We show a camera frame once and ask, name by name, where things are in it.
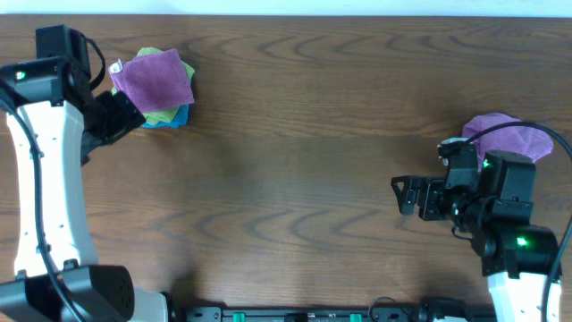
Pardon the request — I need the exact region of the purple microfiber cloth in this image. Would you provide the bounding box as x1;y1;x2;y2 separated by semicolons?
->
108;49;194;113

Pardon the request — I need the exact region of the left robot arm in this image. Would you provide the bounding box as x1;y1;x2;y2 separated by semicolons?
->
1;54;172;321

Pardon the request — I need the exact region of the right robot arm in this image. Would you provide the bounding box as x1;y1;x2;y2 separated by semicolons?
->
391;172;561;321

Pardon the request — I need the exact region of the folded green cloth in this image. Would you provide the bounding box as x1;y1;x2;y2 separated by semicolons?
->
108;47;195;128

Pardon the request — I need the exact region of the folded blue cloth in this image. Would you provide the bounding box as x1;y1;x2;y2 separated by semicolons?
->
142;105;189;129

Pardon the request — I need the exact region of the crumpled purple cloth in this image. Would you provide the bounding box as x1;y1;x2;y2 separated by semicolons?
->
462;113;554;163

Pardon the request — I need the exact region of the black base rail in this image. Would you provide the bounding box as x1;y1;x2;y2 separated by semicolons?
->
182;304;496;322

